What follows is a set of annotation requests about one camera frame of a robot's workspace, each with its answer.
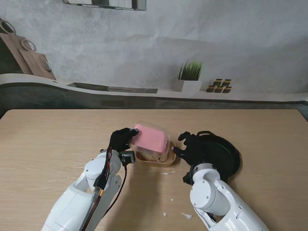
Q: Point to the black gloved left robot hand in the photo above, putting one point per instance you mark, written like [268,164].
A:
[120,140]

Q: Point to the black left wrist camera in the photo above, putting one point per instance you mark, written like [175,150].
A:
[127,158]

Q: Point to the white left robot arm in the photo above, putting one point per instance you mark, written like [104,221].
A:
[79,199]

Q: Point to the small dark spice jar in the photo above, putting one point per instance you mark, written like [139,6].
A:
[218,82]
[210,89]
[218,89]
[227,89]
[226,82]

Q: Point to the large white paper scrap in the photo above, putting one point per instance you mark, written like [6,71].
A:
[186,215]

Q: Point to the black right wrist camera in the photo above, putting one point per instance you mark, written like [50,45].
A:
[187,178]

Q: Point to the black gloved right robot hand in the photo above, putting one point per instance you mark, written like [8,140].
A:
[196,151]

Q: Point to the clear plastic lid pink insert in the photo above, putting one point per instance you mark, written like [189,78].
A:
[151,139]

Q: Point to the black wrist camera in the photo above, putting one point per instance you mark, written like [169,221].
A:
[187,178]
[127,158]

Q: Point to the medium wooden cutting board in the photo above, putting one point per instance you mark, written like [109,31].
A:
[33,62]

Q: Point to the small wooden cutting board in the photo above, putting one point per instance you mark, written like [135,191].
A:
[48,71]

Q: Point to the large wooden cutting board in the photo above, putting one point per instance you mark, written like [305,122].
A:
[12,50]

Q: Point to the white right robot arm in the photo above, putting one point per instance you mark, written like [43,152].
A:
[216,199]

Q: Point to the green grass plant white pot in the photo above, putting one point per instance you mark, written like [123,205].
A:
[190,72]

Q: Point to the black cast iron skillet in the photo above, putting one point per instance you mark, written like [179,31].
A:
[226,154]

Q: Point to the brown paper food container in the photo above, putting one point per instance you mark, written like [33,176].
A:
[158,164]

